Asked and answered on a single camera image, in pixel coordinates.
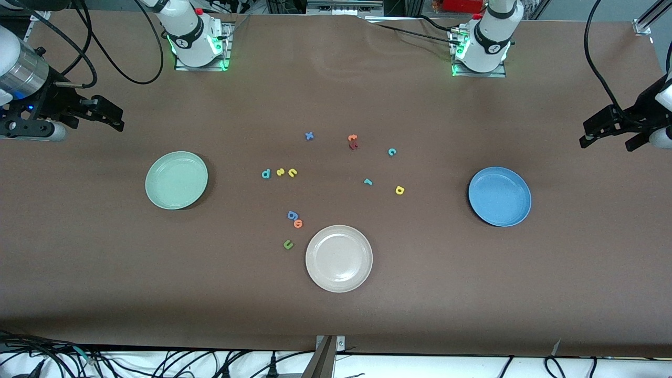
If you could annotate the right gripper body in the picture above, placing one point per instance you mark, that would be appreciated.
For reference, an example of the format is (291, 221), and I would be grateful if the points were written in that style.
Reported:
(56, 101)

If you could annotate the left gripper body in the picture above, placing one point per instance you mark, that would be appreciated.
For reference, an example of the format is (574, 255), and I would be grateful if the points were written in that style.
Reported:
(634, 111)

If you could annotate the aluminium profile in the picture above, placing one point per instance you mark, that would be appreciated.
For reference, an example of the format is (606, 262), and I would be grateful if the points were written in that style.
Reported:
(648, 16)
(41, 16)

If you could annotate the green plate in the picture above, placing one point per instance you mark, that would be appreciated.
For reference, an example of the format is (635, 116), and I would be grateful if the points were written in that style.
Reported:
(176, 180)

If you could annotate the blue plate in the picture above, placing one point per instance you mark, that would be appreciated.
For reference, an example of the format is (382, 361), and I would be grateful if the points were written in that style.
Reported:
(500, 197)

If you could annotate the red box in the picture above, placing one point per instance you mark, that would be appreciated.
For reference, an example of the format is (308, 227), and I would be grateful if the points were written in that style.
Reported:
(462, 5)

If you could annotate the white paper scrap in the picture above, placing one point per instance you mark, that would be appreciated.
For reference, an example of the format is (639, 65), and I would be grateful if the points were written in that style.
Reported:
(556, 347)

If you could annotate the grey equipment box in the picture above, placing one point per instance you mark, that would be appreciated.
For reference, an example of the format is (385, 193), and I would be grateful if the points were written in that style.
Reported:
(344, 6)

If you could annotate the beige plate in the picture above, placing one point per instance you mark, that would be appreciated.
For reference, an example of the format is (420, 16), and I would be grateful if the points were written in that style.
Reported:
(339, 258)

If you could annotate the black power plug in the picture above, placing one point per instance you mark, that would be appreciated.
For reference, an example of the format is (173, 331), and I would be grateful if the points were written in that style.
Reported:
(273, 367)

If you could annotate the grey metal beam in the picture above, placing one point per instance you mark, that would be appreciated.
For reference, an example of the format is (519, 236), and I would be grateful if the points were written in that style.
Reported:
(321, 365)

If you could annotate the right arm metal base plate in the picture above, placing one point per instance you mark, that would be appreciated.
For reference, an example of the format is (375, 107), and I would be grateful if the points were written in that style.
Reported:
(181, 67)

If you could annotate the metal table bracket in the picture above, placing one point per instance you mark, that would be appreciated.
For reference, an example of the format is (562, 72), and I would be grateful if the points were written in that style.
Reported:
(340, 344)

